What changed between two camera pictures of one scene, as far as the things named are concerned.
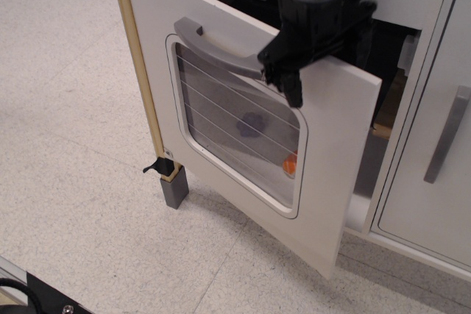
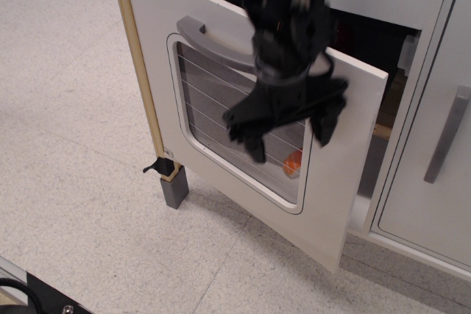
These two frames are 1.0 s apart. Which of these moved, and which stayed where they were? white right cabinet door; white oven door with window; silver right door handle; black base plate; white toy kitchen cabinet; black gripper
Moved: white oven door with window; black gripper
Stayed: black base plate; white toy kitchen cabinet; white right cabinet door; silver right door handle
